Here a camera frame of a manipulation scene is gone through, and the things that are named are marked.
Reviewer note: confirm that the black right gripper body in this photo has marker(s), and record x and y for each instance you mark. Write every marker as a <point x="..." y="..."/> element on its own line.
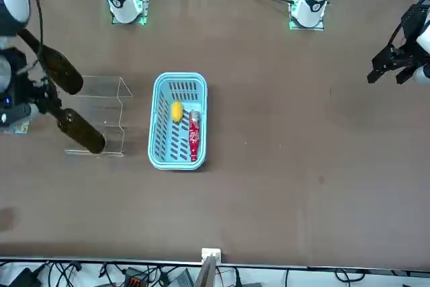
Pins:
<point x="23" y="78"/>

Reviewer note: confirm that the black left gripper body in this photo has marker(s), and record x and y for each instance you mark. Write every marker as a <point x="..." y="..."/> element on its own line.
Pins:
<point x="413" y="25"/>

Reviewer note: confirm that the dark green wine bottle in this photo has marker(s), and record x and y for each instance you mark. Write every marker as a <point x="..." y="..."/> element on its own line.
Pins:
<point x="82" y="132"/>
<point x="60" y="68"/>

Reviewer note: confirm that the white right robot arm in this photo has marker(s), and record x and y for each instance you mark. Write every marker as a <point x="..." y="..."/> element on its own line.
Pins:
<point x="121" y="1"/>

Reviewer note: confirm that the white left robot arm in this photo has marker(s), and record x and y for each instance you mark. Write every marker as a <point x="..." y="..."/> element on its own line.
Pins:
<point x="309" y="1"/>

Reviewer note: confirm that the clear acrylic stepped shelf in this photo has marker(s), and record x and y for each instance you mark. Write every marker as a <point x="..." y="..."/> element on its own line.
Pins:
<point x="114" y="122"/>

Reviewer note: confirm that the blue yellow printed booklet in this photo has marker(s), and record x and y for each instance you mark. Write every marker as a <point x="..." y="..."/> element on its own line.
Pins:
<point x="20" y="128"/>

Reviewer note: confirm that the light blue plastic basket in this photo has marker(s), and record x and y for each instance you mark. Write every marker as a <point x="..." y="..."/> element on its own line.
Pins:
<point x="158" y="152"/>

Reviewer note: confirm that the yellow lemon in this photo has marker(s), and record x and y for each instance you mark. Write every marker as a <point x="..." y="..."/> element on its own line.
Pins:
<point x="177" y="112"/>

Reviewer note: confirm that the red cola bottle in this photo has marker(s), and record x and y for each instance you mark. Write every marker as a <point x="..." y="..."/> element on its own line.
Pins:
<point x="194" y="132"/>

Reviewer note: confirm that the black power adapter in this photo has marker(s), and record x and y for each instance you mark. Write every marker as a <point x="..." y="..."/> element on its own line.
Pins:
<point x="23" y="278"/>

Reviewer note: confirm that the power strip red switches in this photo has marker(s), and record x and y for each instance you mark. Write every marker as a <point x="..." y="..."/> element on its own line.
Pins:
<point x="134" y="278"/>

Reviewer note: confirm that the grey power adapter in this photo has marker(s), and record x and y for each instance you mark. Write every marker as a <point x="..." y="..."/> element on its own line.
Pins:
<point x="184" y="278"/>

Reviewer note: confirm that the aluminium camera post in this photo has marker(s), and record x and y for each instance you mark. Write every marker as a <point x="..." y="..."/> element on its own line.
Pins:
<point x="211" y="254"/>

